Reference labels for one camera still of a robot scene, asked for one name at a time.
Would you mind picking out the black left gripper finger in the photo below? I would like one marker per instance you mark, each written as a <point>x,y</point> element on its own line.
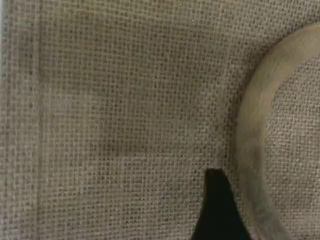
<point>217,212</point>

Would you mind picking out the brown jute tote bag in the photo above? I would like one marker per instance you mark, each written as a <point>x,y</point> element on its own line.
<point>125,100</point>

